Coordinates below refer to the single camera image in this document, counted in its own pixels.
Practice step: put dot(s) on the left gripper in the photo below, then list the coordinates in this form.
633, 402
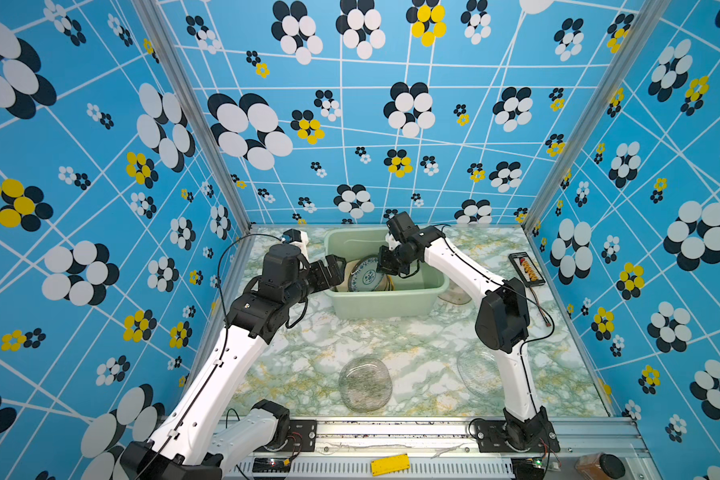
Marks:
336, 274

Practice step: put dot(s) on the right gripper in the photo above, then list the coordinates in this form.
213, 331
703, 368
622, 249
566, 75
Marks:
384, 266

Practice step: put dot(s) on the blue patterned plate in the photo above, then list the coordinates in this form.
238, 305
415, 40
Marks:
368, 277

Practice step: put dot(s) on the beige ceramic plate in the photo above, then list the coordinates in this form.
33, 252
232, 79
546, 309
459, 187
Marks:
350, 283

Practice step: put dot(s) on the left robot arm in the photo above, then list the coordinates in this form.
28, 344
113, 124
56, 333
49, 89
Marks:
187, 445

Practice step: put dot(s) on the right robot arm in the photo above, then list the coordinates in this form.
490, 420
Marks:
501, 325

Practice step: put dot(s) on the mint green plastic bin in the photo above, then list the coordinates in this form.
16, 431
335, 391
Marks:
414, 296

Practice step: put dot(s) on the clear glass plate back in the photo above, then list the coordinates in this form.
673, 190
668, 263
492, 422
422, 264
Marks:
455, 295

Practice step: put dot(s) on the clear glass plate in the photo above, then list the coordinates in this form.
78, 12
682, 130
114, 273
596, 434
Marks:
365, 384
479, 372
455, 295

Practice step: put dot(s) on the clear glass plate front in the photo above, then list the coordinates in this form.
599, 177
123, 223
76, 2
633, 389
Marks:
365, 384

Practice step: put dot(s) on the clear glass plate right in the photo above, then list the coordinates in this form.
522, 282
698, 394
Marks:
479, 372

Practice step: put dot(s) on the yellow plastic block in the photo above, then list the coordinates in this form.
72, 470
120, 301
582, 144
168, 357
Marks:
389, 465

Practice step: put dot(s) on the brown jar black lid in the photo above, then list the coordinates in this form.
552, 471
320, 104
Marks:
600, 466

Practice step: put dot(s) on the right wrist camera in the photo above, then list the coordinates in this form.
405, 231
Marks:
392, 243

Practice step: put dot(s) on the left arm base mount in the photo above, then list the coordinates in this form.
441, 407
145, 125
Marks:
301, 437

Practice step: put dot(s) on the aluminium front rail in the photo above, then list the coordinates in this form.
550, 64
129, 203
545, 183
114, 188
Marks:
441, 448

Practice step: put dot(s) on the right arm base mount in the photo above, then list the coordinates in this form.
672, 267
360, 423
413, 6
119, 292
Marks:
499, 436

